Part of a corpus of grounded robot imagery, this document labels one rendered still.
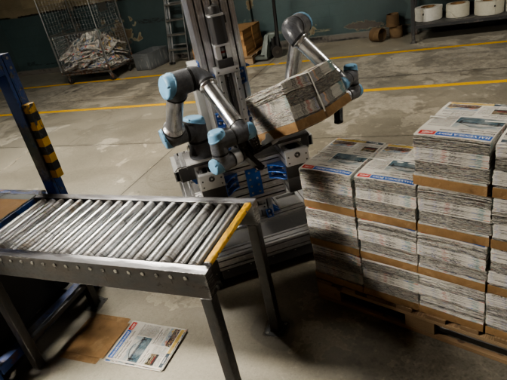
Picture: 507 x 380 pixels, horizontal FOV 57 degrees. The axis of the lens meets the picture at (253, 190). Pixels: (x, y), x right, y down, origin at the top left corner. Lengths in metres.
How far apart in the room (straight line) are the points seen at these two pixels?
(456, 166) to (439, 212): 0.24
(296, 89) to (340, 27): 6.75
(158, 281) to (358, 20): 7.37
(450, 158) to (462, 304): 0.70
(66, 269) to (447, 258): 1.62
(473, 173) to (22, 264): 1.92
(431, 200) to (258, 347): 1.15
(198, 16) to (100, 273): 1.43
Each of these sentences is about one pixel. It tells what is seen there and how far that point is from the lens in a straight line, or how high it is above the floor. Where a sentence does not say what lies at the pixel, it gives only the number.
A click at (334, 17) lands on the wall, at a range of 8.82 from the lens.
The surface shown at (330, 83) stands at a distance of 2.27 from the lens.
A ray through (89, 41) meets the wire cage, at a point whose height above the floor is 0.75.
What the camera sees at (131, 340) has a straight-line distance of 2.83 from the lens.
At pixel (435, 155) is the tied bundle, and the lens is 1.95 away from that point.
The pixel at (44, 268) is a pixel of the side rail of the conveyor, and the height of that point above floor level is 0.75.
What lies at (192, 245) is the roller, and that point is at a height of 0.80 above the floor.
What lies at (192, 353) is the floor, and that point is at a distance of 2.63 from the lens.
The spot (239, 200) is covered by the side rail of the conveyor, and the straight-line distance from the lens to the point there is 2.15.
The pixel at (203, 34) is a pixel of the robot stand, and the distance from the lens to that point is 2.69.
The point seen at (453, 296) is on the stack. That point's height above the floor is 0.30.
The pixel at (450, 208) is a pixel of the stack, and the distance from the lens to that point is 2.04.
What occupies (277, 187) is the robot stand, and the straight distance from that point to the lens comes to 2.82.
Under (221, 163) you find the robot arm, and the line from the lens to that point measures 2.03.
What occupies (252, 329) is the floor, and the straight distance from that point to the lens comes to 2.65.
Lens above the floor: 1.83
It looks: 27 degrees down
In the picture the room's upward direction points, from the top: 12 degrees counter-clockwise
